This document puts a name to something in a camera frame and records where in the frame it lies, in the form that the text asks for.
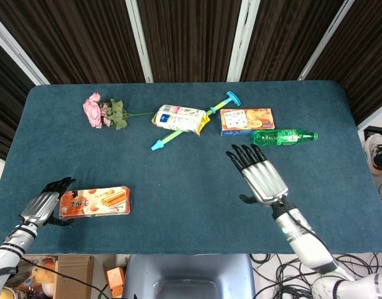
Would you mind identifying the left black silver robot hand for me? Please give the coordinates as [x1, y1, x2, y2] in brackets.
[18, 176, 77, 228]

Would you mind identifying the green plastic bottle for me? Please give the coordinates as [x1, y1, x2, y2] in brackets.
[251, 129, 319, 147]

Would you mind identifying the brown pleated curtain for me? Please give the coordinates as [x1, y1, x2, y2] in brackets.
[0, 0, 382, 161]

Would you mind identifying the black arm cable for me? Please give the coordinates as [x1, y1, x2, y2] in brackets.
[20, 255, 108, 295]

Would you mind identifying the orange cookie box blue side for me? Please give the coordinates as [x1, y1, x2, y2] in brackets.
[220, 108, 276, 138]

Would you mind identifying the small orange carton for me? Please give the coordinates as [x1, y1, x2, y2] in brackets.
[106, 267, 128, 297]

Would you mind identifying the grey plastic bin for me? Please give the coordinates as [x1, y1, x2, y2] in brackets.
[122, 254, 257, 299]

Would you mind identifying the brown cardboard box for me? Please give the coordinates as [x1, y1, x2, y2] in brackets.
[54, 254, 95, 299]

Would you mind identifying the white yellow snack bag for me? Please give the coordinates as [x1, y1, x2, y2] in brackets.
[151, 104, 212, 137]

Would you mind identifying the white sneaker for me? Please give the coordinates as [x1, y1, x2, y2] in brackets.
[364, 135, 382, 171]

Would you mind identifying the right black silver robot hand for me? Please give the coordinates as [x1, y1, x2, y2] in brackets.
[225, 143, 289, 207]

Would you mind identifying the blue felt table cover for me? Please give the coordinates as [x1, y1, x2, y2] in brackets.
[0, 80, 382, 255]

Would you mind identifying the orange plush toy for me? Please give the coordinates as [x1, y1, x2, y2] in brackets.
[30, 255, 58, 286]

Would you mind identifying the pink artificial flower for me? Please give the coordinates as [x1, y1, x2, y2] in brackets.
[82, 92, 155, 131]

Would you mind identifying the white frame post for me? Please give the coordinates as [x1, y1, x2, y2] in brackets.
[125, 0, 154, 83]
[0, 12, 50, 86]
[297, 0, 355, 82]
[226, 0, 261, 83]

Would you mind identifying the green yellow toy pump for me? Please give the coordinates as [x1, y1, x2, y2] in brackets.
[150, 90, 242, 153]

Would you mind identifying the black cable tangle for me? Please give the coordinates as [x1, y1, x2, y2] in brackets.
[249, 251, 382, 299]

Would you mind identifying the orange egg roll box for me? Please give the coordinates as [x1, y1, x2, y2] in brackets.
[58, 186, 132, 219]

